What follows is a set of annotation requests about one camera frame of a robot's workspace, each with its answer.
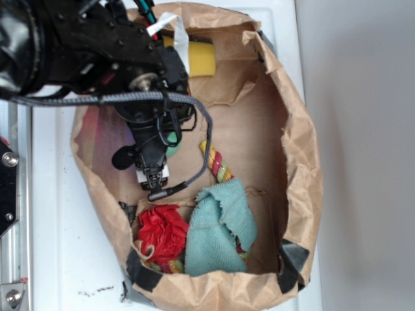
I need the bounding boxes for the yellow sponge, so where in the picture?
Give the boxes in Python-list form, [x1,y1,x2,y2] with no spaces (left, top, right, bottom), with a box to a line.
[163,36,216,78]

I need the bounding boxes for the teal terry cloth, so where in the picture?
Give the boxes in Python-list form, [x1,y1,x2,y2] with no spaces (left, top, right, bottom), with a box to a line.
[185,178,257,277]

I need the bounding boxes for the green textured ball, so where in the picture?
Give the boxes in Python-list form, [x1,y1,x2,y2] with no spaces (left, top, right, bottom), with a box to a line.
[166,132,182,157]

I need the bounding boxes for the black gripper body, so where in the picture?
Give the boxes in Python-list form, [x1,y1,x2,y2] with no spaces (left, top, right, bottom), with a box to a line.
[112,45,198,171]

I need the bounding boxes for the grey braided cable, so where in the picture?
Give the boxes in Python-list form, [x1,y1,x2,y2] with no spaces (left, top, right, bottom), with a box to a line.
[8,91,215,202]

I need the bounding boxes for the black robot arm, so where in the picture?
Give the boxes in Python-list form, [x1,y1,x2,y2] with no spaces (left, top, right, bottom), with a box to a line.
[1,1,193,172]

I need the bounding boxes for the aluminium extrusion rail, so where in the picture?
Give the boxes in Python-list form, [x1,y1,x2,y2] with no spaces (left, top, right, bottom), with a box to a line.
[1,100,32,310]

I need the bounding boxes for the white flat ribbon cable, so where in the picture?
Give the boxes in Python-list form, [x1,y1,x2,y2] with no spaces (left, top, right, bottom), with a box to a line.
[146,12,190,72]

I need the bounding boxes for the red crinkled paper ball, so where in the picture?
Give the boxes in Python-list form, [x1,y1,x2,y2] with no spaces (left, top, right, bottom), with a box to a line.
[137,205,189,264]

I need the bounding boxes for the multicolour twisted rope toy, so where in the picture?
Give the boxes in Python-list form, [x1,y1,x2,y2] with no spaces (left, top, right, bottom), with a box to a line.
[199,140,234,183]

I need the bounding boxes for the brown paper bag tray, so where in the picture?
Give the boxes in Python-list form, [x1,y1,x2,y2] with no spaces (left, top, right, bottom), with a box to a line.
[71,2,323,310]

